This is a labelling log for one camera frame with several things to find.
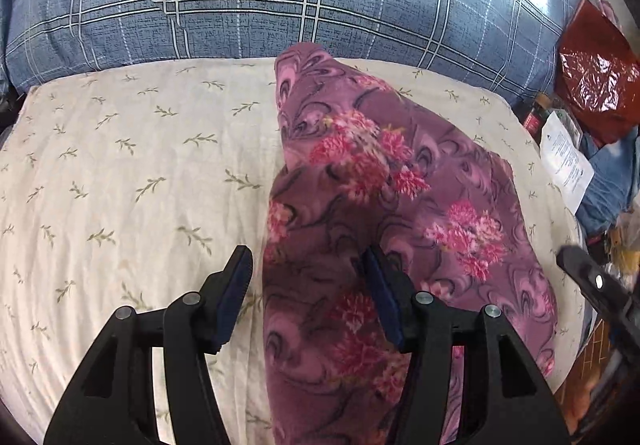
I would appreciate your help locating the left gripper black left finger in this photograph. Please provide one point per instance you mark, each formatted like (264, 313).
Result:
(110, 398)

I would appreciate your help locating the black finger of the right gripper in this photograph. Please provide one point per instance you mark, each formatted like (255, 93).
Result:
(616, 305)

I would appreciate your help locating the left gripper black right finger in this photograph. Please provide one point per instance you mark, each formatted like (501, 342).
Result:
(505, 398)

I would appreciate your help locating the purple floral shirt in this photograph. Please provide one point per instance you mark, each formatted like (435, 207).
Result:
(364, 166)

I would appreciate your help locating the person's right hand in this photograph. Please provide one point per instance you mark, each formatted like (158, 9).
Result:
(577, 400)

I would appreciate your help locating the blue denim garment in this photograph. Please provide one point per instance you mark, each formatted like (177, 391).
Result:
(614, 184)

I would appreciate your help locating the white paper sheet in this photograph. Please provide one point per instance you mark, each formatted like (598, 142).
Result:
(566, 165)

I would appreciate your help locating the cream leaf-print bed sheet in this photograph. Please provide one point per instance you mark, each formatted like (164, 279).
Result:
(130, 186)

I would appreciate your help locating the red plastic bag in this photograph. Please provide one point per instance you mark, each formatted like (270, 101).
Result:
(598, 75)

